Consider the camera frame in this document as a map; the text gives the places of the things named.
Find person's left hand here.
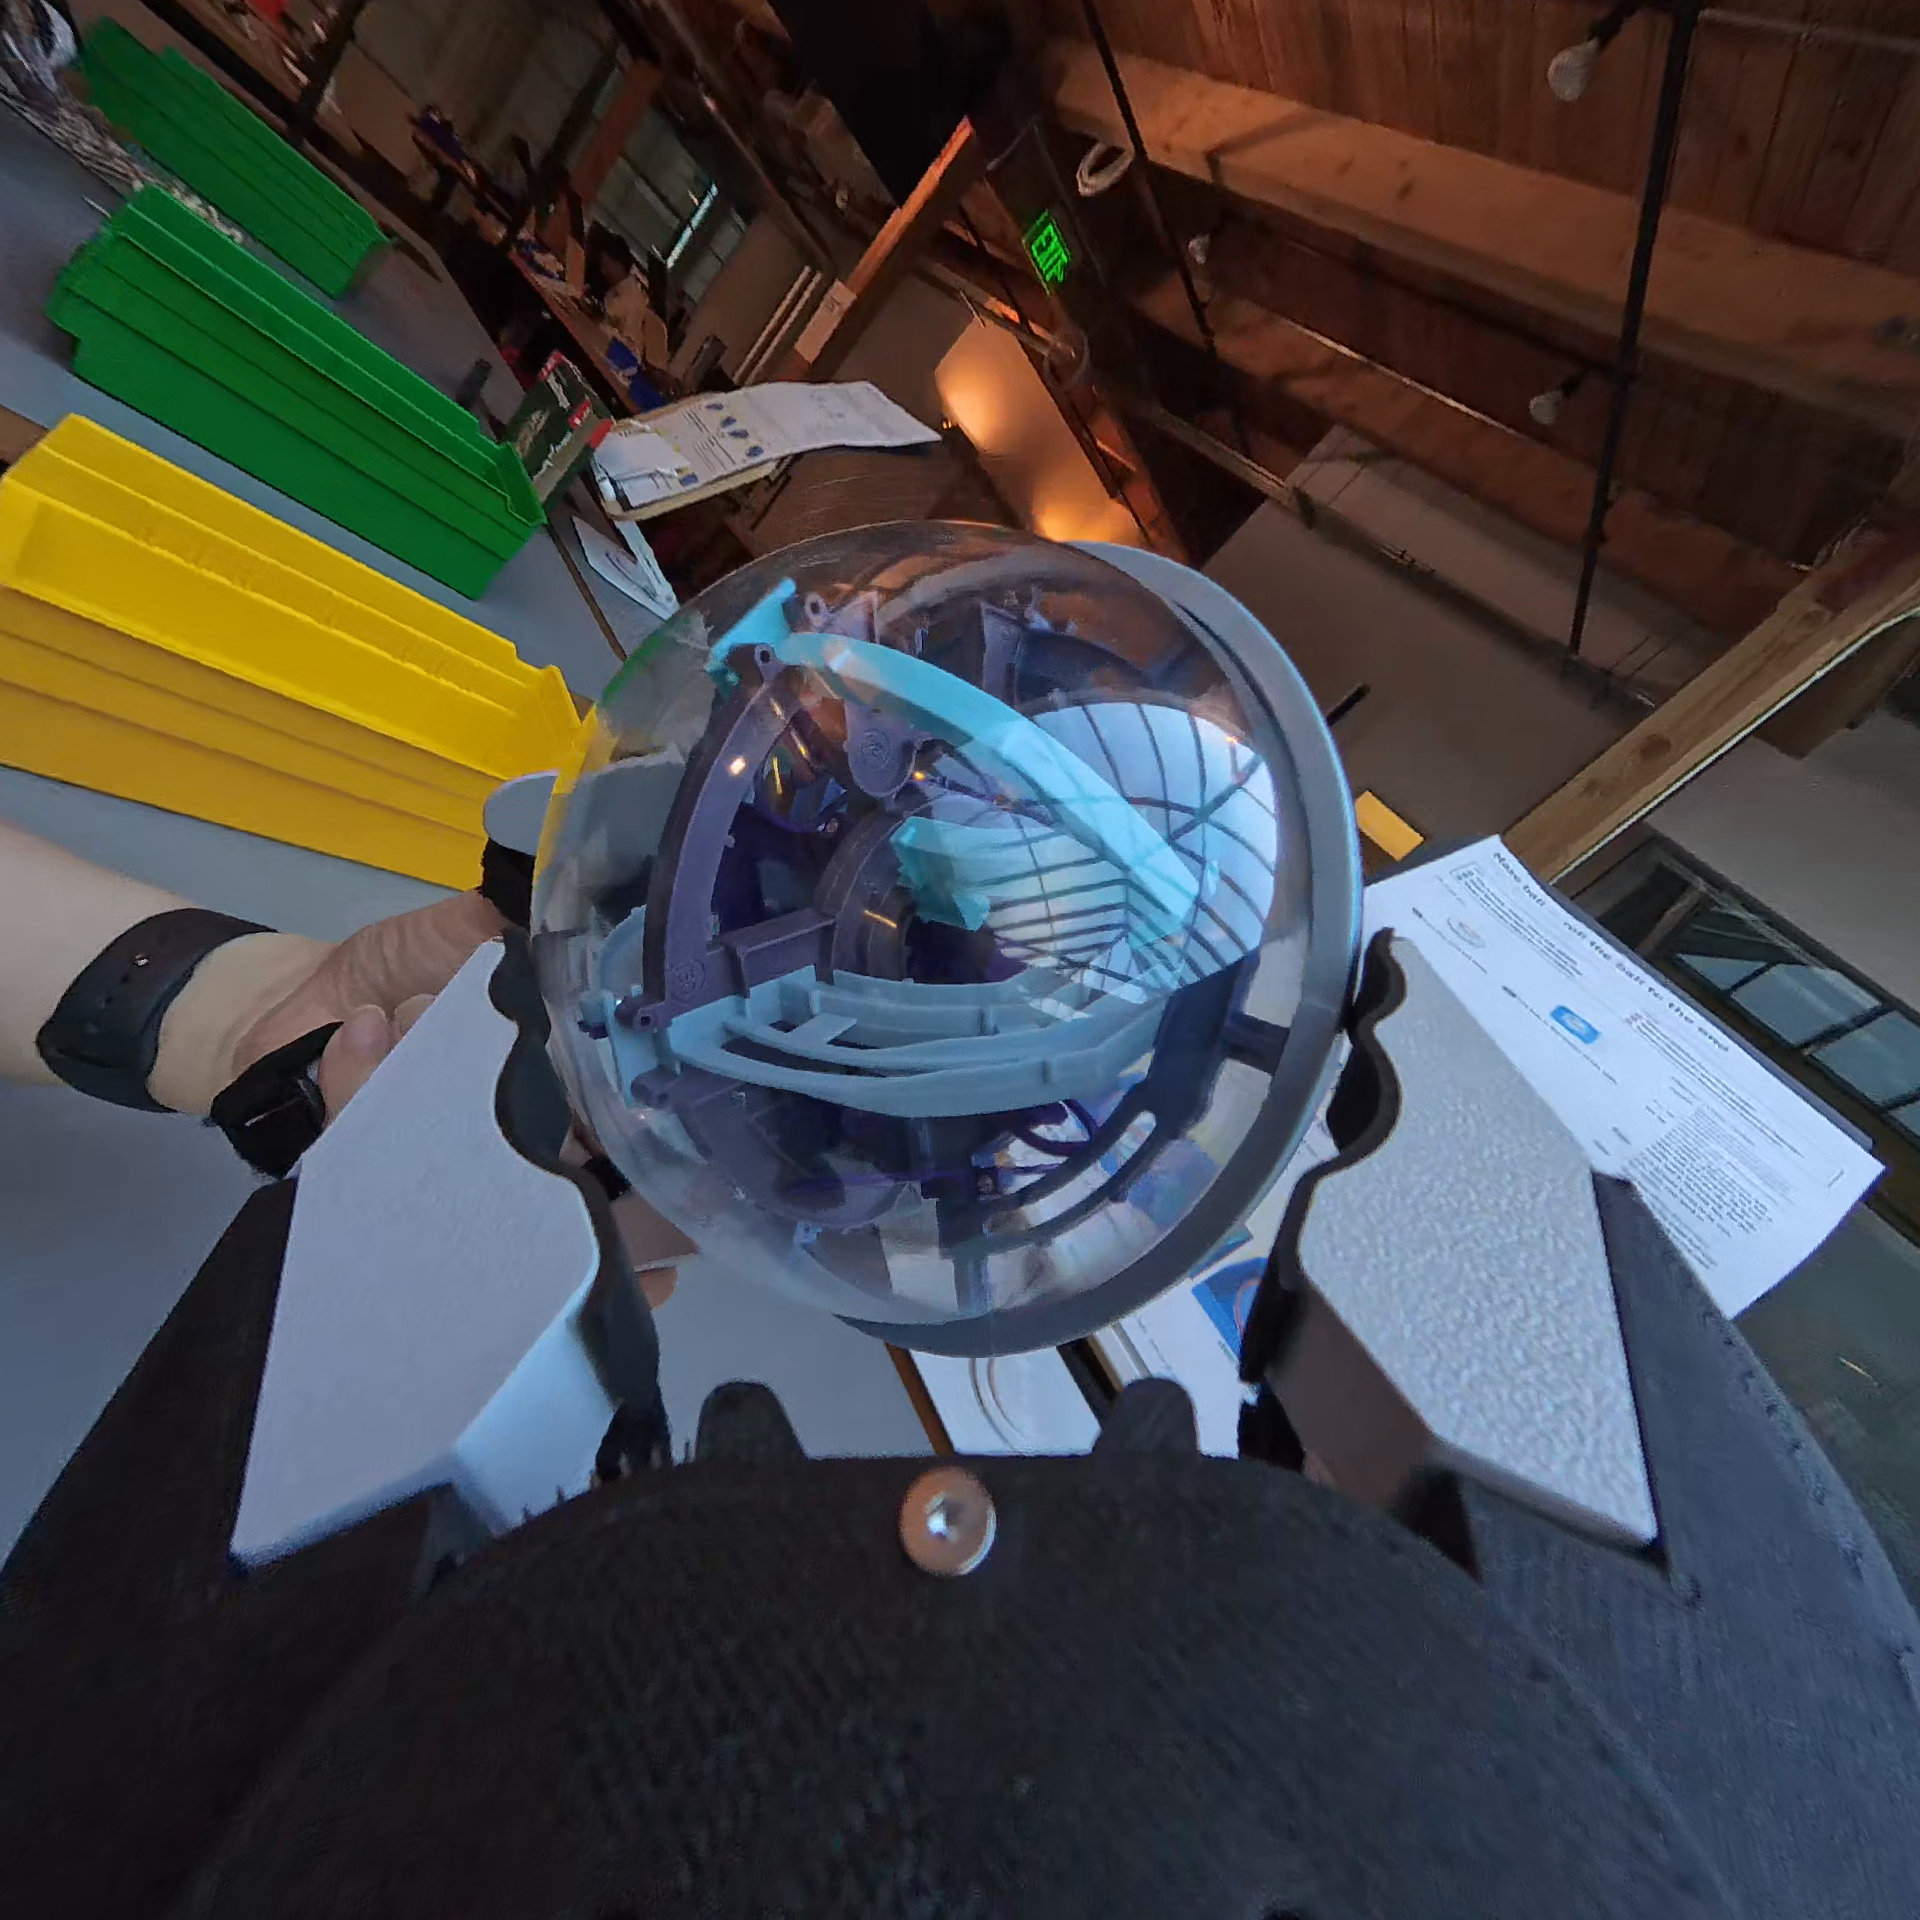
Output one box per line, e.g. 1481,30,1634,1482
148,888,512,1149

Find white printed instruction sheet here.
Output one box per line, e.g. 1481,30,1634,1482
1360,831,1887,1323

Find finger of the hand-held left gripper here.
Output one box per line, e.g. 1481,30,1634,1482
476,769,569,934

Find clipboard with printed papers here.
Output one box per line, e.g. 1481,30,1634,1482
587,379,945,523

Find small white printed sheet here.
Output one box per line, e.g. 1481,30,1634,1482
572,512,680,618

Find stacked yellow plastic bins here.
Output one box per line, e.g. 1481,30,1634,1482
0,411,601,888

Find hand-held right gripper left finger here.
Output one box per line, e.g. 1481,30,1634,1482
228,937,672,1561

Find clear plastic maze ball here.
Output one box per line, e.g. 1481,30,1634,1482
527,517,1363,1358

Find stacked green plastic bins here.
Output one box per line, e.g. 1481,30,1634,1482
45,182,543,603
72,15,395,295

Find green cardboard box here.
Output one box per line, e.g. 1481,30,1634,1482
499,350,615,506

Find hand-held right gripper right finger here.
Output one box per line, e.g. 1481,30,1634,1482
1237,927,1667,1553

